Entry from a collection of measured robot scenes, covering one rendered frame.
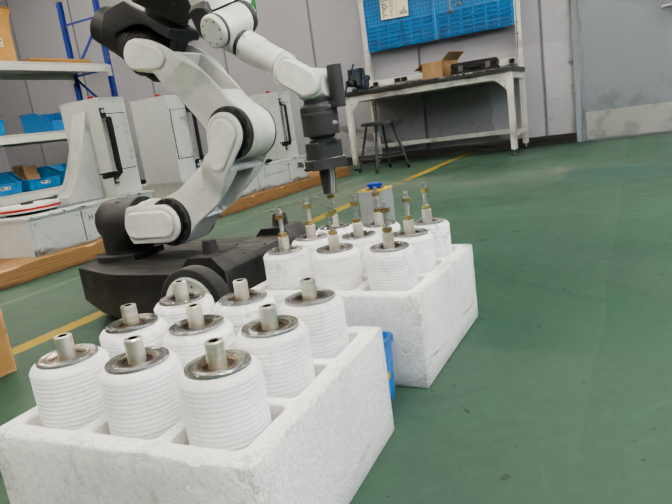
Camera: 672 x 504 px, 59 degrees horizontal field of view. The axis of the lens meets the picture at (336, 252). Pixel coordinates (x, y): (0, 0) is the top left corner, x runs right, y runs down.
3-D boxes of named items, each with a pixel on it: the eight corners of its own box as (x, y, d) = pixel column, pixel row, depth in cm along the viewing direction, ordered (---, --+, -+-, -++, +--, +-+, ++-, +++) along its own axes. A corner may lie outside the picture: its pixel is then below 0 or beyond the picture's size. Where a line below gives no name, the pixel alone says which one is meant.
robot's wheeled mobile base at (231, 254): (56, 324, 177) (29, 215, 170) (173, 275, 222) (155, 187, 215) (228, 333, 148) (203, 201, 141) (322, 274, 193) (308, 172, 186)
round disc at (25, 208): (-18, 220, 293) (-21, 209, 291) (35, 208, 319) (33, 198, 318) (21, 217, 279) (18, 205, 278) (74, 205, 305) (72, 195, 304)
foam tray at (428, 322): (254, 373, 127) (239, 293, 123) (335, 312, 160) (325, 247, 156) (429, 389, 109) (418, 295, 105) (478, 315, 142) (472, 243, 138)
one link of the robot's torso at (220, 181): (134, 223, 175) (213, 98, 152) (179, 210, 192) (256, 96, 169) (168, 261, 173) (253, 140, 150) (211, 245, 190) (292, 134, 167)
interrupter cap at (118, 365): (91, 375, 70) (90, 369, 70) (136, 349, 77) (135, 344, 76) (140, 378, 67) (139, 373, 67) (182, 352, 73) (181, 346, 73)
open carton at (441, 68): (430, 81, 596) (428, 58, 591) (466, 75, 570) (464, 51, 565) (414, 82, 574) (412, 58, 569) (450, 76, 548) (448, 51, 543)
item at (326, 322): (285, 423, 89) (265, 309, 85) (313, 393, 97) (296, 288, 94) (343, 429, 85) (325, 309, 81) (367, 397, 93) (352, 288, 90)
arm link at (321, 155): (329, 165, 149) (322, 117, 147) (359, 163, 143) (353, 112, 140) (295, 172, 140) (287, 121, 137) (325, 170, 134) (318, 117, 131)
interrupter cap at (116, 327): (94, 335, 85) (93, 330, 85) (131, 317, 92) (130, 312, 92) (134, 336, 82) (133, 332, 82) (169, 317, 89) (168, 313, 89)
